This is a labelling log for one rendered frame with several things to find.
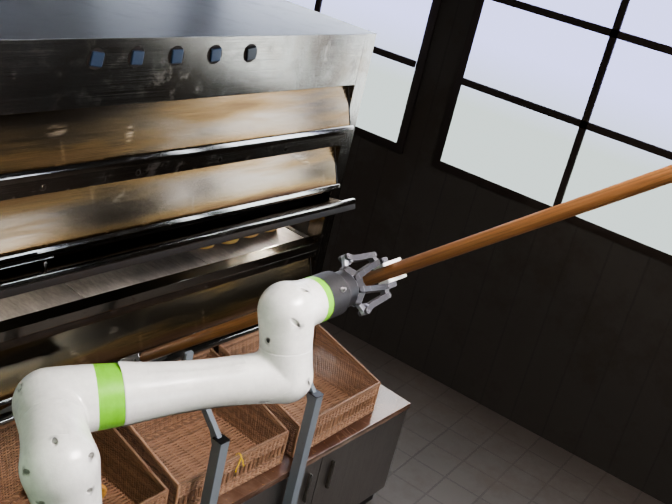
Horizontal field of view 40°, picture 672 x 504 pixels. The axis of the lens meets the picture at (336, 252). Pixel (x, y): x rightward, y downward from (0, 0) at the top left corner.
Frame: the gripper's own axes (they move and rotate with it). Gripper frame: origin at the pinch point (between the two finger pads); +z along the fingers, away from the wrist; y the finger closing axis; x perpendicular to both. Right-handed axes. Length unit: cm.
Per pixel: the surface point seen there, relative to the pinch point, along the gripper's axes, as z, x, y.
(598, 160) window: 288, -66, -14
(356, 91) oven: 149, -95, -72
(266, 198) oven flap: 103, -120, -41
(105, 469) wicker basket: 26, -164, 33
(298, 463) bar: 83, -131, 58
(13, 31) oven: -6, -89, -96
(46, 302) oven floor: 16, -150, -27
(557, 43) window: 285, -64, -76
